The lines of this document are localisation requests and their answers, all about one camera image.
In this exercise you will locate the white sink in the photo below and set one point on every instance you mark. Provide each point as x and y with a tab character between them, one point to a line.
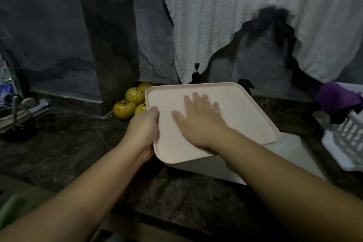
295	154

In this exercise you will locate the person's left forearm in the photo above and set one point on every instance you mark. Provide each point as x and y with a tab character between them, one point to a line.
68	205

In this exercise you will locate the group of yellow apples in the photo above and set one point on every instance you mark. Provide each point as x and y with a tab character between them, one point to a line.
123	109

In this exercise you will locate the white plastic basket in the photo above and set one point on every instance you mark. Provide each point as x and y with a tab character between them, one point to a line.
347	140

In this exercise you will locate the clear glass mug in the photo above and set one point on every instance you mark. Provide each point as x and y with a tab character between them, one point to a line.
17	123

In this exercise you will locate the person's right forearm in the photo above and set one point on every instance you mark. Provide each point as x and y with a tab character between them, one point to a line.
289	188

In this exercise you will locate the beige plastic tray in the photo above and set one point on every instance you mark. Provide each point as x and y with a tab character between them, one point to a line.
249	114

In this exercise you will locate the purple cloth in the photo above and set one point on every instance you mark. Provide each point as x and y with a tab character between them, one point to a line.
337	98

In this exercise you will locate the black faucet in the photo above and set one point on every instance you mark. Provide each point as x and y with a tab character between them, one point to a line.
245	84

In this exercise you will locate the person's left hand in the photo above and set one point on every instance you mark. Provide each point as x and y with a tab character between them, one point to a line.
142	131

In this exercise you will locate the white hanging towel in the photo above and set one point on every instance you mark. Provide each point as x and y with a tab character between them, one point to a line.
227	12

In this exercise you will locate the dark soap pump bottle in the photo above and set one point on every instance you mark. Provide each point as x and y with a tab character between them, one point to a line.
195	73

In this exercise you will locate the person's right hand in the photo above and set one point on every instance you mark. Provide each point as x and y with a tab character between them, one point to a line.
201	123

